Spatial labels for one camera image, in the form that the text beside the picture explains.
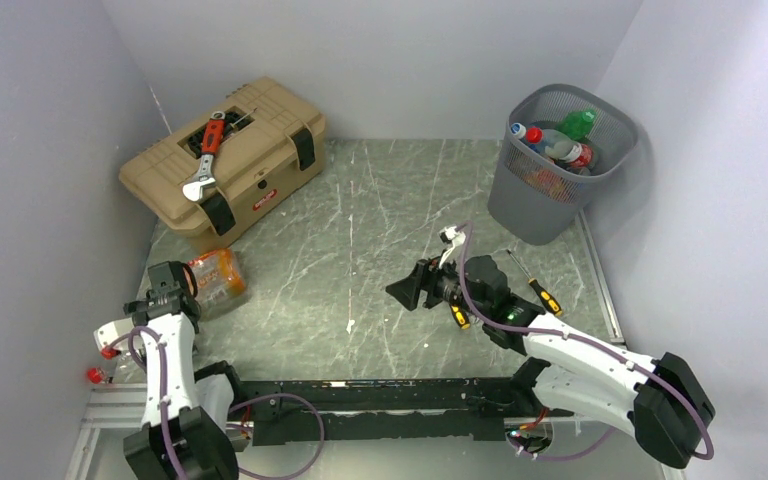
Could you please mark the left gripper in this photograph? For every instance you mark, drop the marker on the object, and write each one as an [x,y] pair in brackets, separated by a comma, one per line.
[130,308]

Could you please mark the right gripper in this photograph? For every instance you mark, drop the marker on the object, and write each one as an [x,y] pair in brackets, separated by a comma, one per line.
[407,290]

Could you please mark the small red cap bottle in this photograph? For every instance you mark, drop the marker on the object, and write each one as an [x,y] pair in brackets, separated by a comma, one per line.
[102,372]

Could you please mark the large orange label bottle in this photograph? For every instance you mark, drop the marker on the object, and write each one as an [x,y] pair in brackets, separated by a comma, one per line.
[551,185]

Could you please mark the blue label water bottle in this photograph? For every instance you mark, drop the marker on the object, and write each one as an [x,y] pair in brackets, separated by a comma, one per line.
[520,132]

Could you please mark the clear bottle red cap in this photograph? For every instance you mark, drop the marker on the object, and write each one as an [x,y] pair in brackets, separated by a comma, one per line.
[560,148]

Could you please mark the green plastic bottle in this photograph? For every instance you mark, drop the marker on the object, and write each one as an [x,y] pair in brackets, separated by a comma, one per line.
[577,125]

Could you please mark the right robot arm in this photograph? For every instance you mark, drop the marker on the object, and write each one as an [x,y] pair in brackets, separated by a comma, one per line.
[658,402]

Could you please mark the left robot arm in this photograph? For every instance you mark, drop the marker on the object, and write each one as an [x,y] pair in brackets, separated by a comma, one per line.
[182,430]

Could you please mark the grey mesh waste bin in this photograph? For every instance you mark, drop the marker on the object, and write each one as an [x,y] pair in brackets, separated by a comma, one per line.
[536,197]

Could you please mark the crushed orange label bottle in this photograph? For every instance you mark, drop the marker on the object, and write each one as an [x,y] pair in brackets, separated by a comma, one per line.
[221,286]

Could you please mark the yellow black screwdriver left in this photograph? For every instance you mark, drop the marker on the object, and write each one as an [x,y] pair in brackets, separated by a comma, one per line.
[461,316]

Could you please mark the yellow black screwdriver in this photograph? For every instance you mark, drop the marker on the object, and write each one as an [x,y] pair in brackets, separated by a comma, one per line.
[461,316]
[547,300]

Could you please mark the tan plastic toolbox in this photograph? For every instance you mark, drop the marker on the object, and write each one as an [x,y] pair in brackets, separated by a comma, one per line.
[273,143]

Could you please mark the yellow black screwdriver right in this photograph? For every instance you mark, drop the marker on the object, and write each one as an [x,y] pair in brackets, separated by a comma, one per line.
[547,300]

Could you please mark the red adjustable wrench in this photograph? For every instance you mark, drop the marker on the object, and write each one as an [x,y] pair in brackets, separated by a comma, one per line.
[204,179]

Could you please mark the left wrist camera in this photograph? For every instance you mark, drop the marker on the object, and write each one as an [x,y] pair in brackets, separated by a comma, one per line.
[111,338]

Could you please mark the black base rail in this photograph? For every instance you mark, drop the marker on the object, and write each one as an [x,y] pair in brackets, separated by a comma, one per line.
[482,408]

